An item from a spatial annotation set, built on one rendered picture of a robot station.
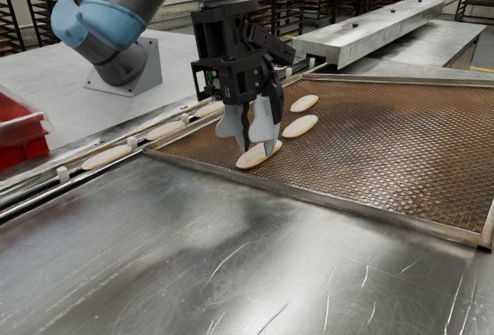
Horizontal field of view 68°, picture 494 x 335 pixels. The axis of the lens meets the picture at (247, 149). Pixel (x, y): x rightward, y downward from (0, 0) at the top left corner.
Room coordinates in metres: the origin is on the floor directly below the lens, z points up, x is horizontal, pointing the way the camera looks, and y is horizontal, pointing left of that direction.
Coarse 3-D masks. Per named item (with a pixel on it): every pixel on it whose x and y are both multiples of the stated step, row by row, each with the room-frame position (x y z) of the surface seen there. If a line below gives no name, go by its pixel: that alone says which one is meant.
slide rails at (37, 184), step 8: (320, 56) 1.27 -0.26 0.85; (304, 64) 1.17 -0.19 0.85; (192, 112) 0.79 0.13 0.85; (176, 120) 0.74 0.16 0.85; (144, 136) 0.67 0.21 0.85; (120, 144) 0.63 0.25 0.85; (144, 144) 0.63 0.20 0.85; (72, 168) 0.55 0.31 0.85; (80, 168) 0.55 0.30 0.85; (48, 176) 0.52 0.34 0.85; (56, 176) 0.52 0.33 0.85; (32, 184) 0.50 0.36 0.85; (40, 184) 0.50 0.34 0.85; (48, 184) 0.50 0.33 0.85; (16, 192) 0.47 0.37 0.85; (24, 192) 0.47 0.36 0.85; (40, 192) 0.47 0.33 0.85; (0, 200) 0.45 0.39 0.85; (8, 200) 0.45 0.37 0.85; (24, 200) 0.46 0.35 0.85; (8, 208) 0.43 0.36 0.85
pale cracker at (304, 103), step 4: (304, 96) 0.72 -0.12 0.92; (308, 96) 0.71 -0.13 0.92; (312, 96) 0.71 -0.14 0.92; (316, 96) 0.72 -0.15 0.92; (300, 100) 0.70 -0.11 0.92; (304, 100) 0.69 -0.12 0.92; (308, 100) 0.69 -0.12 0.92; (312, 100) 0.69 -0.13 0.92; (316, 100) 0.70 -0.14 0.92; (296, 104) 0.67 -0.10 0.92; (300, 104) 0.67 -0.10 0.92; (304, 104) 0.67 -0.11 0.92; (308, 104) 0.67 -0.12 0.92; (312, 104) 0.68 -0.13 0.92; (292, 108) 0.66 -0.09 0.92; (296, 108) 0.65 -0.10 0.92; (300, 108) 0.65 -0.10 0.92; (304, 108) 0.66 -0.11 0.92
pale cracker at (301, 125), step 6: (300, 120) 0.57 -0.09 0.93; (306, 120) 0.57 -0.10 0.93; (312, 120) 0.57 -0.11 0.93; (288, 126) 0.56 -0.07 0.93; (294, 126) 0.55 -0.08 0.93; (300, 126) 0.55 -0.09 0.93; (306, 126) 0.55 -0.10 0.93; (288, 132) 0.53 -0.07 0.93; (294, 132) 0.53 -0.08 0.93; (300, 132) 0.53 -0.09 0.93
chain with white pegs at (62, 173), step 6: (456, 0) 2.72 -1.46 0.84; (444, 6) 2.47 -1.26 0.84; (312, 60) 1.16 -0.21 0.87; (288, 72) 1.05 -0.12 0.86; (186, 114) 0.73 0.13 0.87; (186, 120) 0.73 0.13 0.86; (132, 138) 0.62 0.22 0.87; (132, 144) 0.62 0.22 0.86; (60, 168) 0.51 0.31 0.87; (66, 168) 0.52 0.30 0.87; (60, 174) 0.51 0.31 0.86; (66, 174) 0.51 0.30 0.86; (60, 180) 0.51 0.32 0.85; (66, 180) 0.51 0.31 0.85
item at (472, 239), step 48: (336, 96) 0.72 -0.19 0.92; (384, 96) 0.68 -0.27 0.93; (480, 96) 0.61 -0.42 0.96; (288, 144) 0.50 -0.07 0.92; (384, 144) 0.46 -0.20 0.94; (432, 144) 0.44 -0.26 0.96; (480, 144) 0.43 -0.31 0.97; (288, 192) 0.35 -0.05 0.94; (432, 192) 0.32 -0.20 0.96; (480, 192) 0.31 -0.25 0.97; (480, 240) 0.24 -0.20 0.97
